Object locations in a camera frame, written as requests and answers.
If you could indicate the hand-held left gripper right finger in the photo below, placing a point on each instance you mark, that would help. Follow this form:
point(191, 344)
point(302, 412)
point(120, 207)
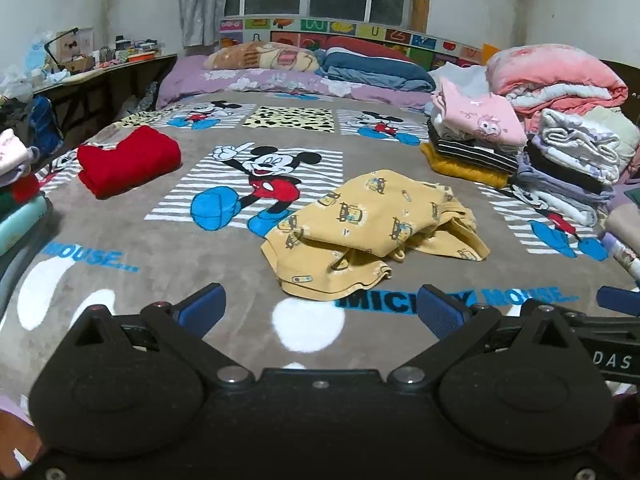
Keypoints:
point(440, 310)

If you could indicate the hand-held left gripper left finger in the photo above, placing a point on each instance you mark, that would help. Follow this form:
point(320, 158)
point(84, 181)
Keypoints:
point(200, 307)

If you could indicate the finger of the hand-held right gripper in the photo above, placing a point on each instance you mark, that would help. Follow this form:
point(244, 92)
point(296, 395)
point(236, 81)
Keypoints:
point(620, 301)

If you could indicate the yellow printed garment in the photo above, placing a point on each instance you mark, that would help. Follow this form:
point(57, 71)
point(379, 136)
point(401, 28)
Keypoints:
point(370, 220)

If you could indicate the tall stack of folded clothes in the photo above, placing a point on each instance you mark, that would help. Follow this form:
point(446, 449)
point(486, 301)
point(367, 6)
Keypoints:
point(570, 150)

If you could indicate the low stack of folded clothes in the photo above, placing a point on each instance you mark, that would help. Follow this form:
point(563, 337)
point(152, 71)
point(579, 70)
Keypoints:
point(20, 220)

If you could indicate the floral lavender folded cloth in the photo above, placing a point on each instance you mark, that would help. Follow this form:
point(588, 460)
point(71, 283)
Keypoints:
point(625, 260)

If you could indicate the grey cartoon printed blanket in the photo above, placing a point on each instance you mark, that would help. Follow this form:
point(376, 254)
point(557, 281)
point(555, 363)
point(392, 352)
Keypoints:
point(150, 270)

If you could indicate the beige folded blanket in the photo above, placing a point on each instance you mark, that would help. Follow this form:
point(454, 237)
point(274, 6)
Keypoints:
point(625, 220)

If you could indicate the mustard folded garment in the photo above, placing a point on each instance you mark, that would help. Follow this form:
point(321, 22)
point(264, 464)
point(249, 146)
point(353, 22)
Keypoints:
point(460, 172)

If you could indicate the black striped folded garment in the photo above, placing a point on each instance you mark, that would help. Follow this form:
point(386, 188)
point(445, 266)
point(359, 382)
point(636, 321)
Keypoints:
point(475, 152)

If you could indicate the red folded garment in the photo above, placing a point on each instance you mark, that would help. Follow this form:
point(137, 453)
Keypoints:
point(130, 160)

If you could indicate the pink printed folded garment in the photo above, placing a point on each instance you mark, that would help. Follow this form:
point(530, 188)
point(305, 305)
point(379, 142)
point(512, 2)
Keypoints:
point(480, 115)

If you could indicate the dark wooden furniture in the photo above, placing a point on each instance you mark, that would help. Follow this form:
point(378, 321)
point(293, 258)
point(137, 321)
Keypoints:
point(625, 80)

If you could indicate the purple printed bed sheet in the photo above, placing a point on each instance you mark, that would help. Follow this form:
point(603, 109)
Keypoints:
point(200, 85)

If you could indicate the white crumpled garment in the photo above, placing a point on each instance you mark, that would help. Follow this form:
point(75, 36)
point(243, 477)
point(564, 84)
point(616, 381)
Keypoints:
point(465, 77)

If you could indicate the blue bag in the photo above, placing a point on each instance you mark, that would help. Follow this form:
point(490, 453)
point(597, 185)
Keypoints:
point(45, 125)

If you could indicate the pink quilt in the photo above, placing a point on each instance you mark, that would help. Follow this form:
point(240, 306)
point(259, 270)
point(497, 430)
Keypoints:
point(550, 70)

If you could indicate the dark desk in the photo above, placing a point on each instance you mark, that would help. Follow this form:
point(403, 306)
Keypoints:
point(100, 85)

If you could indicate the blue folded quilt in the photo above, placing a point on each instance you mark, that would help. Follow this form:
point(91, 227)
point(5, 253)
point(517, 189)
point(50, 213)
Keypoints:
point(370, 72)

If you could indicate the tan printed pillow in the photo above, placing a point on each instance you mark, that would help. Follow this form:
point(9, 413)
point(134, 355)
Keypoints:
point(260, 57)

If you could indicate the pile of small desk items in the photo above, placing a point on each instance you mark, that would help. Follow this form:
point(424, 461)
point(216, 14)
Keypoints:
point(135, 52)

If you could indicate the red pillow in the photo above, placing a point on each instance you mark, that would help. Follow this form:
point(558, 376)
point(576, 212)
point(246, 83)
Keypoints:
point(360, 45)

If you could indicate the cardboard box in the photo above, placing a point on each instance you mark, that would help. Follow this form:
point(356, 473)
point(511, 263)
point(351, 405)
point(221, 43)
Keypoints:
point(80, 50)

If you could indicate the crumpled plastic bags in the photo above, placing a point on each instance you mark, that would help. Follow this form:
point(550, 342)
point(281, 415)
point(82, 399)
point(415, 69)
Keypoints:
point(35, 57)

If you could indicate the colourful printed headboard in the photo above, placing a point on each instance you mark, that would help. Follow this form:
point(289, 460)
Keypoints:
point(300, 25)

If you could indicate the black desk lamp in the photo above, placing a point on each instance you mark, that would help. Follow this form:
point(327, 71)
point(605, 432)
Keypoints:
point(61, 36)

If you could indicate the grey curtain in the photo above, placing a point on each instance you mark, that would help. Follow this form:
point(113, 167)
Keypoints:
point(200, 0)

